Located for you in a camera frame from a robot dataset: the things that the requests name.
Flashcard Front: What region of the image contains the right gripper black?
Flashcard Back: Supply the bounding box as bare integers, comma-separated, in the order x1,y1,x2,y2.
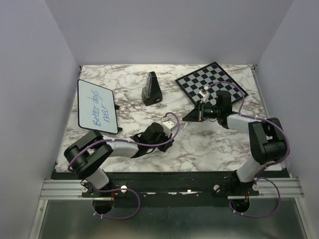
182,101,220,122

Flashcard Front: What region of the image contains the whiteboard with black frame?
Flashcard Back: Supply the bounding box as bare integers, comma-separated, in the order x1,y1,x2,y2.
77,79,120,134

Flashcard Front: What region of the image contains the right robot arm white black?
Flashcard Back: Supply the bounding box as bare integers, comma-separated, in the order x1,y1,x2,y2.
182,91,290,195

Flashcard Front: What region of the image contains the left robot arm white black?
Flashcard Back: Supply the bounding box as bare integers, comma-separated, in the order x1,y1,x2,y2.
64,120,176,197

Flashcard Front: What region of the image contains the black grey chessboard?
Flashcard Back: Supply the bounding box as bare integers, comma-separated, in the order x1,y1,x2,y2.
176,62,248,106

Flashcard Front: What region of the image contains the black metronome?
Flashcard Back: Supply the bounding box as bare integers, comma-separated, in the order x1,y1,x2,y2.
141,71,162,106

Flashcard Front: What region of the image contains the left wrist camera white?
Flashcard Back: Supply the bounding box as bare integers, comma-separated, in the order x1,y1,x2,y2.
160,120,176,132

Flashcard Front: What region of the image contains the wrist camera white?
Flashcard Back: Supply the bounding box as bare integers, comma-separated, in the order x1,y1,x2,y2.
199,86,210,103
160,120,176,132

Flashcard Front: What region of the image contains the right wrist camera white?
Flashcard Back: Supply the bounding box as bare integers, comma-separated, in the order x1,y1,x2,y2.
199,86,210,103

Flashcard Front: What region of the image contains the wire whiteboard stand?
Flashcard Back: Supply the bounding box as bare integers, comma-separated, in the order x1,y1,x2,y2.
115,105,123,133

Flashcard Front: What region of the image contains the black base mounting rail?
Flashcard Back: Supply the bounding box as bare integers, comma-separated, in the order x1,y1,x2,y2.
82,171,259,208

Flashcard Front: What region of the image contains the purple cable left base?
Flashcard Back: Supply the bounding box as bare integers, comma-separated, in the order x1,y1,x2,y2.
93,186,143,220

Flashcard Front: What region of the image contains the purple cable base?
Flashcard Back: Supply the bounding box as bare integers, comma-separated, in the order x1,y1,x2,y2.
93,186,143,220
228,176,281,217

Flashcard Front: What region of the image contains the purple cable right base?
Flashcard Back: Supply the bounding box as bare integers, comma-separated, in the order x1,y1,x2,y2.
228,176,281,217

